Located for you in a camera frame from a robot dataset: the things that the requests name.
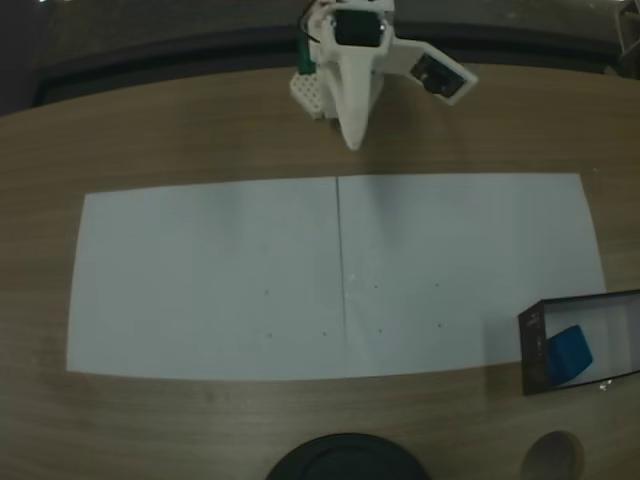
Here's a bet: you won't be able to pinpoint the blue rubber cube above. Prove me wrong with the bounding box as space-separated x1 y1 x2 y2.
546 324 595 386

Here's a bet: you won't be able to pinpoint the dark brown cardboard box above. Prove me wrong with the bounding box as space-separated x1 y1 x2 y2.
516 288 640 397

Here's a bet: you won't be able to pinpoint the green circuit board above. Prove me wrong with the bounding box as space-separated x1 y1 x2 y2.
297 33 318 77

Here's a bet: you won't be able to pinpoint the white paper sheet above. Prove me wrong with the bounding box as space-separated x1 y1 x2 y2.
336 172 609 377
66 176 347 382

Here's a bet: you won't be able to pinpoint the black round stand base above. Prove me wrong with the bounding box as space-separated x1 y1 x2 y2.
264 431 429 480

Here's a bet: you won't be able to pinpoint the white bracket with black camera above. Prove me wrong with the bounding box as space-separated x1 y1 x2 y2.
392 39 479 107

